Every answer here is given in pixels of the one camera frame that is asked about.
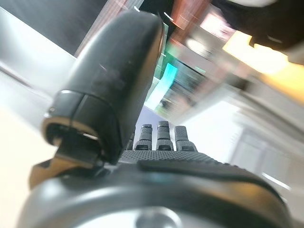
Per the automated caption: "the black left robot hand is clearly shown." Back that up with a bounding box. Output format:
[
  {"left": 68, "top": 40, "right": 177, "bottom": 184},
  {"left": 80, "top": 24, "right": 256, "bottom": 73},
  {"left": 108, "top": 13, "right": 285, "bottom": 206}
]
[{"left": 14, "top": 11, "right": 289, "bottom": 228}]

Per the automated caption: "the black robot body part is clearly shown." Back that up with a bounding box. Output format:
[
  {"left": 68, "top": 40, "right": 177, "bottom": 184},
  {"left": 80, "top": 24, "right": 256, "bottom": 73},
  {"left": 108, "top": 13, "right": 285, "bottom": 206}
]
[{"left": 211, "top": 0, "right": 304, "bottom": 52}]

